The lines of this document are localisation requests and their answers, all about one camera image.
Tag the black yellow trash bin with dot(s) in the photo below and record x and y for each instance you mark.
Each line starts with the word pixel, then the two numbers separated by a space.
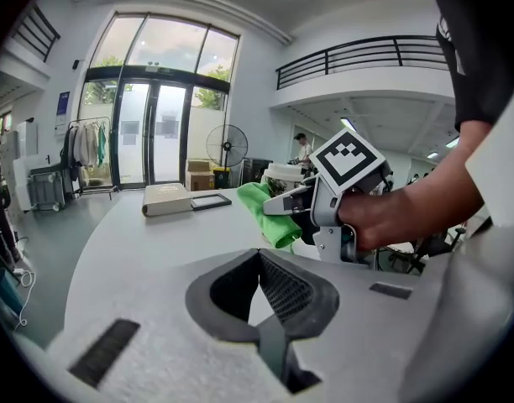
pixel 222 178

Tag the black standing fan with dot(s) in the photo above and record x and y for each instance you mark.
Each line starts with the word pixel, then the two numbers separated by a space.
pixel 227 145

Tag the person's right hand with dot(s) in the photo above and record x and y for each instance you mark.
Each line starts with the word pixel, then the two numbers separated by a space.
pixel 374 221

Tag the black picture frame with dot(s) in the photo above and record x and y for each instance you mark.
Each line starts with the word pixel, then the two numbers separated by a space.
pixel 211 202

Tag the black cabinet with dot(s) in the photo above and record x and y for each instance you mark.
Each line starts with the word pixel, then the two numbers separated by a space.
pixel 257 170

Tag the teal bin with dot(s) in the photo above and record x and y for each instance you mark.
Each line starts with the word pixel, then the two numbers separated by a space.
pixel 3 296

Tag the person's black shirt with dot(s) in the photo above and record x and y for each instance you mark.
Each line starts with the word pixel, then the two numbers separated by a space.
pixel 479 48

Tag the large cardboard box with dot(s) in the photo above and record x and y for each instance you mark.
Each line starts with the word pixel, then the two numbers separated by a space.
pixel 200 181

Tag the long black balcony railing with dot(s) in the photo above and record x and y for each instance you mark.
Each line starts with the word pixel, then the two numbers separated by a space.
pixel 362 59

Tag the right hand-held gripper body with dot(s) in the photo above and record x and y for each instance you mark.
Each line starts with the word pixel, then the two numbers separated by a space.
pixel 345 158

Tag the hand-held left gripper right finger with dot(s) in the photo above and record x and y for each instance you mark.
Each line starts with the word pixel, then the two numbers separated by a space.
pixel 349 330

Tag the green cloth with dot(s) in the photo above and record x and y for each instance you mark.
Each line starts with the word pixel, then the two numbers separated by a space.
pixel 274 227

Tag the short black balcony railing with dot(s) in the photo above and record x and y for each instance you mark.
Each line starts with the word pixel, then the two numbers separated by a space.
pixel 38 32

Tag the blue wall poster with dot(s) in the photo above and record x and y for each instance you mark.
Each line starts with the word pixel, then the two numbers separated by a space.
pixel 63 113

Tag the grey utility cart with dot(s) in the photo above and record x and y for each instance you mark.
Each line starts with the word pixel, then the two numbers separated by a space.
pixel 47 187

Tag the tan book-shaped box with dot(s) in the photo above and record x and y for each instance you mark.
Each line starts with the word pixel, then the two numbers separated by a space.
pixel 166 200

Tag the round white lidded cup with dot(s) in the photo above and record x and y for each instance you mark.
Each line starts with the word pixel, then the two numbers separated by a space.
pixel 284 174

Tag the small cardboard box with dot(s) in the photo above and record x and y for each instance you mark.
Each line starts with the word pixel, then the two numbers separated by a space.
pixel 198 166

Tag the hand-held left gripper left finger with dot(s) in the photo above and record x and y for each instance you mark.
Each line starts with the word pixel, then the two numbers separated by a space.
pixel 156 351

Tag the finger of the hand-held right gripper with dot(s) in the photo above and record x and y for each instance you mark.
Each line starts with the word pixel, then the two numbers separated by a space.
pixel 288 202

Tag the glass entrance doors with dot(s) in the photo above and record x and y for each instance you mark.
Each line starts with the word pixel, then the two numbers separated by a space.
pixel 156 132

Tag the black clothes rack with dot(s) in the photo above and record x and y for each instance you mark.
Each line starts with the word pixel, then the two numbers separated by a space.
pixel 87 149

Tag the person's right forearm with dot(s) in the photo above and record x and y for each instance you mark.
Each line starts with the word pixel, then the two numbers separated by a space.
pixel 442 195

